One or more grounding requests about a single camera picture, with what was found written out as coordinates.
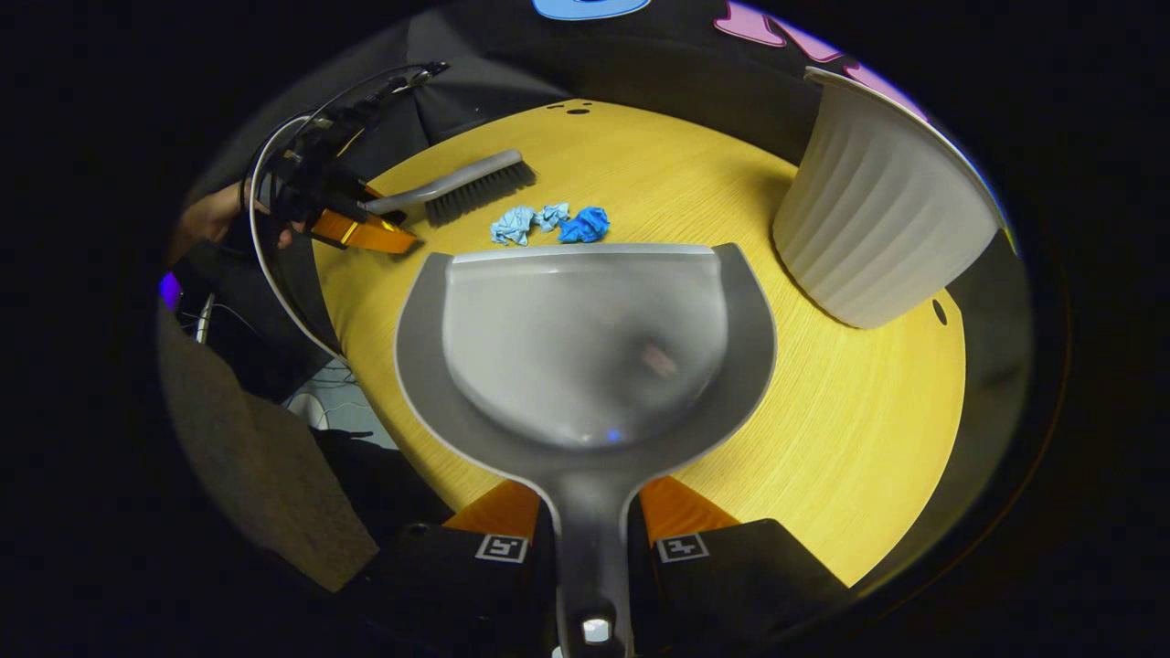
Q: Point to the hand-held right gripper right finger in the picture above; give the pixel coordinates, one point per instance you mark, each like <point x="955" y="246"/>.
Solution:
<point x="731" y="594"/>

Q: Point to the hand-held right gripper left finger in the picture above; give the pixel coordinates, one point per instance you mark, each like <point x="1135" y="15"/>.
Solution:
<point x="457" y="594"/>

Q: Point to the small grey broom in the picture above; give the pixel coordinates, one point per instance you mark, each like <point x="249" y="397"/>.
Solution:
<point x="466" y="178"/>

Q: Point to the yellow wooden desktop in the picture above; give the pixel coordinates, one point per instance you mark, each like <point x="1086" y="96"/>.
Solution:
<point x="823" y="439"/>

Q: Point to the light blue paper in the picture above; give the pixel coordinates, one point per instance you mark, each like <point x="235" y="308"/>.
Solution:
<point x="512" y="226"/>
<point x="552" y="216"/>

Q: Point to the deep blue paper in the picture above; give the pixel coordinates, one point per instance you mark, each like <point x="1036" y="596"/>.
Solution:
<point x="585" y="225"/>

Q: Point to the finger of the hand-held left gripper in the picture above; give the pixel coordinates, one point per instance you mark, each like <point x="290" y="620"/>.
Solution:
<point x="370" y="203"/>
<point x="366" y="233"/>

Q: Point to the grey dustpan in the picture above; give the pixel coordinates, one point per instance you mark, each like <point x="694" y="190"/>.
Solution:
<point x="585" y="347"/>

